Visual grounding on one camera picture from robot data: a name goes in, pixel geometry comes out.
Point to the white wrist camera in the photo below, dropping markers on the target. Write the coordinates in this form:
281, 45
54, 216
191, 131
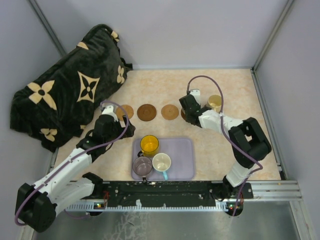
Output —
196, 94
108, 110

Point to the lavender plastic tray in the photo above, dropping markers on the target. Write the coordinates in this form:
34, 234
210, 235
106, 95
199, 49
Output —
181, 152

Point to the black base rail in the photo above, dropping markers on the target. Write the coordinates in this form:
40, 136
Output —
168, 193

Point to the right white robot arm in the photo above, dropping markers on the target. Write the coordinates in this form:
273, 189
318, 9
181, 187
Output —
248, 141

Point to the white mug blue handle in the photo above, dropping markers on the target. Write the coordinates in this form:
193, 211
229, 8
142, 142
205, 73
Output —
161, 162

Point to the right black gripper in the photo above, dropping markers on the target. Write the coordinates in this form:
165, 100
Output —
186, 114

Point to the dark brown coaster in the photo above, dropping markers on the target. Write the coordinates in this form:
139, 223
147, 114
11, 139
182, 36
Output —
182, 113
146, 112

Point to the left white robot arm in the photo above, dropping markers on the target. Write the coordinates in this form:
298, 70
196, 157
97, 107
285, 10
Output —
38, 205

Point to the purple mug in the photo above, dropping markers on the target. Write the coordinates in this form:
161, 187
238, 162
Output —
142, 167

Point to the light cork coaster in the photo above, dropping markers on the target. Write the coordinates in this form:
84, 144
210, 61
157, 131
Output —
125, 109
169, 112

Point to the dark brown coaster top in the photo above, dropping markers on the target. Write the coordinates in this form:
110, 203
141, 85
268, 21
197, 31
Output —
182, 113

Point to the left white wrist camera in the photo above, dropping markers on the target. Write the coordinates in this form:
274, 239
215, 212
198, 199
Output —
108, 110

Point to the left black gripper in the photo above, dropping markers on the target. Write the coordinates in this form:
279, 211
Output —
129, 131

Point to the black floral plush blanket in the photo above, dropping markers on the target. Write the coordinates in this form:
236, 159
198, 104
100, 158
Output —
60, 103

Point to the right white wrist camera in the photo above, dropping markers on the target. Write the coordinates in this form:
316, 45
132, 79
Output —
196, 94

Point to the yellow translucent mug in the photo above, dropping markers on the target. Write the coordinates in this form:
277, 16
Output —
149, 146

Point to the cream yellow mug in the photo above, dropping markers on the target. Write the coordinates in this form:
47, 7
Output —
215, 103

